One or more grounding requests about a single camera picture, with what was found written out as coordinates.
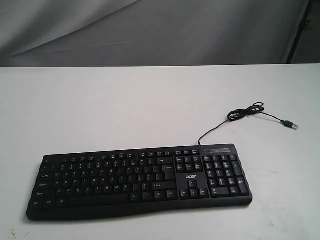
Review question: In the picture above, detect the black acer keyboard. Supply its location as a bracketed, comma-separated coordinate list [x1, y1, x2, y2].
[26, 144, 253, 221]

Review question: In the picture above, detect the grey backdrop cloth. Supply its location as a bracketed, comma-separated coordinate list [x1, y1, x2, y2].
[0, 0, 308, 67]

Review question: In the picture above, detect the black tripod stand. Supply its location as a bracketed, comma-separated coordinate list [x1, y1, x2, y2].
[286, 0, 320, 64]

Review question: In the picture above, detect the black USB cable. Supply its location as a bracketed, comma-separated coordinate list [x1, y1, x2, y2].
[197, 101, 299, 146]

